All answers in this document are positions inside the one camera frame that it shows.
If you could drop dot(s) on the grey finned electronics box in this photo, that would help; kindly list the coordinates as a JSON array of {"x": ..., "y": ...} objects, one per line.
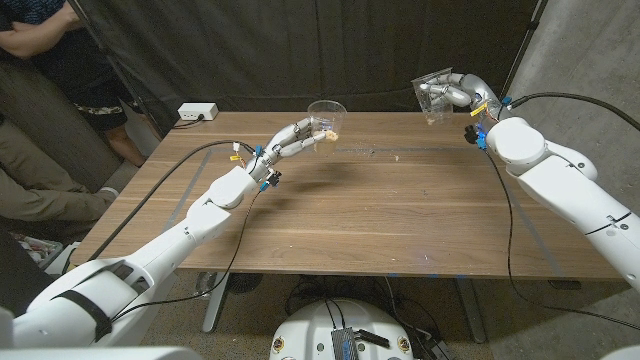
[{"x": 345, "y": 345}]

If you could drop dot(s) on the person in black shorts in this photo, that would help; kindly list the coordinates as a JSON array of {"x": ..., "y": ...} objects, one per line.
[{"x": 85, "y": 70}]

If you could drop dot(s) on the black backdrop stand pole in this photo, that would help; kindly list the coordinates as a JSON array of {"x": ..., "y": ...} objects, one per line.
[
  {"x": 114, "y": 65},
  {"x": 520, "y": 56}
]

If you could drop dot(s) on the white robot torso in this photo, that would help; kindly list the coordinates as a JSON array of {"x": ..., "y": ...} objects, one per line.
[{"x": 310, "y": 330}]

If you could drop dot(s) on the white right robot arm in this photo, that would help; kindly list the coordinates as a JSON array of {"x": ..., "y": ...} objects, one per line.
[{"x": 565, "y": 185}]

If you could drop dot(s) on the clear cup with sugar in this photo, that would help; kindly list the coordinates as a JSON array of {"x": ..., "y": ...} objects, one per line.
[{"x": 432, "y": 112}]

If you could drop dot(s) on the black round slotted disc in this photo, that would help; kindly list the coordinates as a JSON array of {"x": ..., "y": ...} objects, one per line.
[{"x": 245, "y": 282}]

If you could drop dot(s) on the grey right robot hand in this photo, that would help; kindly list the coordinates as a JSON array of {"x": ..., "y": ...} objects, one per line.
[{"x": 475, "y": 90}]

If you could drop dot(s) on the black backdrop curtain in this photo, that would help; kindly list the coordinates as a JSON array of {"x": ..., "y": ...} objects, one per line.
[{"x": 275, "y": 50}]

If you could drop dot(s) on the colourful patterned bag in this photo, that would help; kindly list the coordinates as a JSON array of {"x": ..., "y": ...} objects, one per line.
[{"x": 35, "y": 247}]

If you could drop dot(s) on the clear plastic cup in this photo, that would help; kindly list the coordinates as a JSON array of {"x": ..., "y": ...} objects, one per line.
[{"x": 330, "y": 112}]

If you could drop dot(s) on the grey metal table leg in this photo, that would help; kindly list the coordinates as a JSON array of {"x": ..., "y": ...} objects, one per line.
[
  {"x": 472, "y": 315},
  {"x": 215, "y": 310}
]

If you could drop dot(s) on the person in khaki trousers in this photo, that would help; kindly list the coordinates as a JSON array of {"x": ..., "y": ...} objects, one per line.
[{"x": 40, "y": 195}]

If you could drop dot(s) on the person in dark brown trousers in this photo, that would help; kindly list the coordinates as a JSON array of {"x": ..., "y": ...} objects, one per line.
[{"x": 50, "y": 125}]

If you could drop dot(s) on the white power strip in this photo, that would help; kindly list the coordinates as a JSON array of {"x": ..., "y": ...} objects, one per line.
[{"x": 197, "y": 110}]

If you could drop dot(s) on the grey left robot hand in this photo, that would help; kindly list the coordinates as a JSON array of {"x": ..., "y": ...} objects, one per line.
[{"x": 280, "y": 147}]

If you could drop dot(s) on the clear plastic bottle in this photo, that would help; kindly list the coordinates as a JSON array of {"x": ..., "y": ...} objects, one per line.
[{"x": 204, "y": 285}]

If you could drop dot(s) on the black flat connector bar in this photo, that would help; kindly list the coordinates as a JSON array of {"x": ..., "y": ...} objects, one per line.
[{"x": 372, "y": 338}]

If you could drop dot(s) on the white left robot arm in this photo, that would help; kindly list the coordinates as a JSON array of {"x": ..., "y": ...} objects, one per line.
[{"x": 125, "y": 270}]

